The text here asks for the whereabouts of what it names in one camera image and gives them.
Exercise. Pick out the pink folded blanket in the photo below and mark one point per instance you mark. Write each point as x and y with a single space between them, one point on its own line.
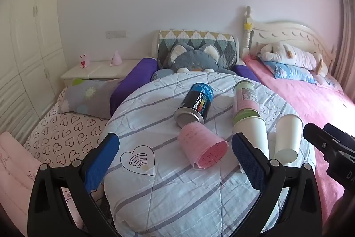
16 170

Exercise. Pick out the blue printed pillow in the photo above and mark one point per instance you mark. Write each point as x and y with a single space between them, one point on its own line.
288 71

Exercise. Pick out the white paper cup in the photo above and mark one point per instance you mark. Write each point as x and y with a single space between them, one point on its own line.
288 134
255 128

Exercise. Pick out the white wardrobe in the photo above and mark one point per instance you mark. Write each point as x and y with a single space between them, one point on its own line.
30 45

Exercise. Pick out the pink and green can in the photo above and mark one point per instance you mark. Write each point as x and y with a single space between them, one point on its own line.
245 98

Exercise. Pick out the wall outlet plate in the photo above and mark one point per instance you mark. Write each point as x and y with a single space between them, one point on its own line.
116 34

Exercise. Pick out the pink curtain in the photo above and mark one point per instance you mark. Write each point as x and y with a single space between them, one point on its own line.
346 45

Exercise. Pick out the yellow bedpost ornament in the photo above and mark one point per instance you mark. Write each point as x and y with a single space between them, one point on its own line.
248 26

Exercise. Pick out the striped white quilt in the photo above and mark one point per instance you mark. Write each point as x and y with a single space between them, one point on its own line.
166 198

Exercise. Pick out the grey floral pillow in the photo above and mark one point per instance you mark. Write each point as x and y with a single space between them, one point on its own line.
88 95

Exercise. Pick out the black and blue can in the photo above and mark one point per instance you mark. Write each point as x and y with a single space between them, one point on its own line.
194 101

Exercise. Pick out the grey cat plush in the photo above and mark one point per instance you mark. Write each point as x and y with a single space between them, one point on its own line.
194 59

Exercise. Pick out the pink cone figurine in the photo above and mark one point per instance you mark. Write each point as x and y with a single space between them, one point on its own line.
116 59

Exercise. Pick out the pink rabbit figurine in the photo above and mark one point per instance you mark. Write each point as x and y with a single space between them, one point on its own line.
84 61

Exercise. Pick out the pink printed pillow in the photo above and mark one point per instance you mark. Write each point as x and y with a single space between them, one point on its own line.
330 81

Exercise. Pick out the diamond pattern headboard cover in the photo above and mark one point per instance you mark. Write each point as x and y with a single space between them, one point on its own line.
222 40

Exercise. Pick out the pink paper cup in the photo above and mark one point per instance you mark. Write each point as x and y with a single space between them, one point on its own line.
194 139

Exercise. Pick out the white carved bed headboard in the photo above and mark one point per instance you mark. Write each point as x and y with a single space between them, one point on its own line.
288 34

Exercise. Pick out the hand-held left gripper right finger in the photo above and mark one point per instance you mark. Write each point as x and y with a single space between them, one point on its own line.
249 164

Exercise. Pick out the white nightstand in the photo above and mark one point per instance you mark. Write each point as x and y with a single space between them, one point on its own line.
97 71

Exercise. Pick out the purple bed bumper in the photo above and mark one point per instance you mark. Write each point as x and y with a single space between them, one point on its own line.
245 73
124 87

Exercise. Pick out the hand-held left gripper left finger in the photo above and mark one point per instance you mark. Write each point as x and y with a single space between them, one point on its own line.
101 163

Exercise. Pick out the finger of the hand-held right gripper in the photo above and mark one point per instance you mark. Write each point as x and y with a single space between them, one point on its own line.
319 138
339 134

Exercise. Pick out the white dog plush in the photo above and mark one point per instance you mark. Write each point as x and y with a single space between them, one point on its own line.
294 55

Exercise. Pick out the heart print bedsheet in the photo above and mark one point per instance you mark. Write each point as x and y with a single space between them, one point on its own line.
69 131

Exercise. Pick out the pink bedsheet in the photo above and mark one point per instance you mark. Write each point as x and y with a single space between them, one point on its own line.
305 101

